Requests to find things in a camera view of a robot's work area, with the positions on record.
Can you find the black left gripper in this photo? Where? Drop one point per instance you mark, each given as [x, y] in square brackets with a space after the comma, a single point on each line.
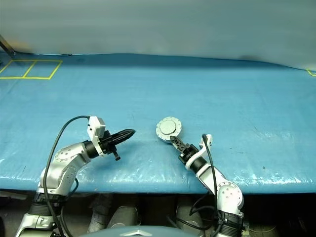
[107, 145]

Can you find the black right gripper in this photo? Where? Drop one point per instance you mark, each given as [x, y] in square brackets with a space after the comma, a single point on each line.
[188, 151]

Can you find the silver ribbed motor lid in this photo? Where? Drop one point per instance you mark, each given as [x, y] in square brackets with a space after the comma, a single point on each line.
[168, 127]

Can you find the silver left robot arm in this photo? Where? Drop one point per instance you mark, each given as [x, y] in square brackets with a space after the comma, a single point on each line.
[66, 158]

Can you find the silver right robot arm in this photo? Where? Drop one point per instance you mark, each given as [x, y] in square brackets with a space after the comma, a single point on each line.
[229, 195]

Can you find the silver motor housing copper windings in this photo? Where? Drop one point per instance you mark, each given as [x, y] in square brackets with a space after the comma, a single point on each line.
[163, 140]

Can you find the blue plastic table cover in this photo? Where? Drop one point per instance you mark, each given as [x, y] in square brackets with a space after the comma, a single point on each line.
[172, 93]

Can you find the dark grey rounded shape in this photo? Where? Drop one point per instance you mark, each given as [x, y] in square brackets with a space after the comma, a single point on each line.
[188, 217]
[123, 217]

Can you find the blue-grey robot torso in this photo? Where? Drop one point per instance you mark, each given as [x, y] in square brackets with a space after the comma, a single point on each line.
[133, 232]

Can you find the grey metal bar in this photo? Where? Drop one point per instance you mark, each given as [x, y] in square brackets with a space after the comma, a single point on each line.
[6, 44]

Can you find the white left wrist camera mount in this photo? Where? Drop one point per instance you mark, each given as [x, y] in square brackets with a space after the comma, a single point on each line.
[95, 128]

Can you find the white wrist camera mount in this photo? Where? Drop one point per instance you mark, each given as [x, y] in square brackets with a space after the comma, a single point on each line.
[208, 142]
[95, 128]

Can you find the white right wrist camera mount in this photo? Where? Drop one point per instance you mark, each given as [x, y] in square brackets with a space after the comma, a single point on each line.
[208, 142]

